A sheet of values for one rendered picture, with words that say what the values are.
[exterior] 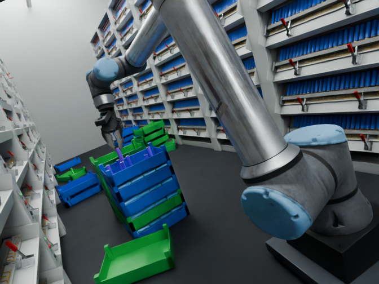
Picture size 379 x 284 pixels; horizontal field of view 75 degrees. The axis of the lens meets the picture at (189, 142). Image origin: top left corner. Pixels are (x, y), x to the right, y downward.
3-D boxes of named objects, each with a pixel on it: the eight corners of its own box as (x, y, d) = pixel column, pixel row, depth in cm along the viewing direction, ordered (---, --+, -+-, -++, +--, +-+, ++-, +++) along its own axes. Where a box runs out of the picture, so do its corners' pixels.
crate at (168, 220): (173, 203, 147) (168, 191, 145) (190, 214, 129) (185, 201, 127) (127, 230, 133) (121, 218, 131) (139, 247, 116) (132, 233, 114)
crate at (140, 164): (155, 154, 139) (150, 141, 137) (170, 159, 121) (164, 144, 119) (104, 178, 126) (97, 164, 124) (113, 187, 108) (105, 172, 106)
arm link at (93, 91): (86, 67, 106) (82, 76, 115) (95, 94, 106) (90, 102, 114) (107, 66, 111) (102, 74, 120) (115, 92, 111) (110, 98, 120)
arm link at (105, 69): (117, 52, 102) (109, 65, 112) (91, 59, 95) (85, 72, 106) (127, 72, 103) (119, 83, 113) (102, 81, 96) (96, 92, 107)
